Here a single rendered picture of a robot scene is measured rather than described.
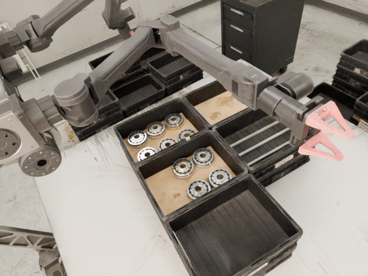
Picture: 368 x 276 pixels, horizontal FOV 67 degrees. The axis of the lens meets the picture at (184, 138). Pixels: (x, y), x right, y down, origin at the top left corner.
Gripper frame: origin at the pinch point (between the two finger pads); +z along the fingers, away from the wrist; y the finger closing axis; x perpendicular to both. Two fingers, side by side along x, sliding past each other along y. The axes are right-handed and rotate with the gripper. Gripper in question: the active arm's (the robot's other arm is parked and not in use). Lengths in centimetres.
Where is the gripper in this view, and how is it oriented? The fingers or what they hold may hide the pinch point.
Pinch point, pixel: (343, 146)
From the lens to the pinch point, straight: 59.2
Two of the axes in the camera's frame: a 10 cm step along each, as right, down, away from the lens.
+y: 1.4, 6.7, 7.3
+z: 5.6, 5.6, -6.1
